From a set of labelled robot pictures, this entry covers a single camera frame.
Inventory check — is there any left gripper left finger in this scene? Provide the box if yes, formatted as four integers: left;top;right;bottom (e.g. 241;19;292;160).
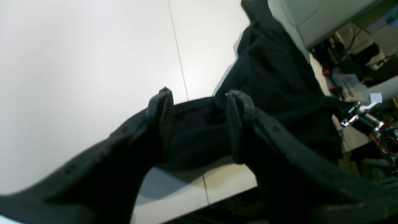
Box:
1;88;174;224

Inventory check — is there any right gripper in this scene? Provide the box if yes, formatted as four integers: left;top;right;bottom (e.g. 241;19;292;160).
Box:
340;93;384;133

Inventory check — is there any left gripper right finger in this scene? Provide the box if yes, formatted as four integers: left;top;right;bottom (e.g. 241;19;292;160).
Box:
226;91;397;224

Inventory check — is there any black t-shirt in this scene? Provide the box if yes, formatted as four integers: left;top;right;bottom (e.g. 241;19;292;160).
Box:
158;0;343;171

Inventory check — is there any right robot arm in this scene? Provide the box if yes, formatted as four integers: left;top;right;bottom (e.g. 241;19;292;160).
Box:
339;93;397;158

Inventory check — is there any grey bin right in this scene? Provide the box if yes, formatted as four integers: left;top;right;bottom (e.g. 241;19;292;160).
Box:
268;0;398;54

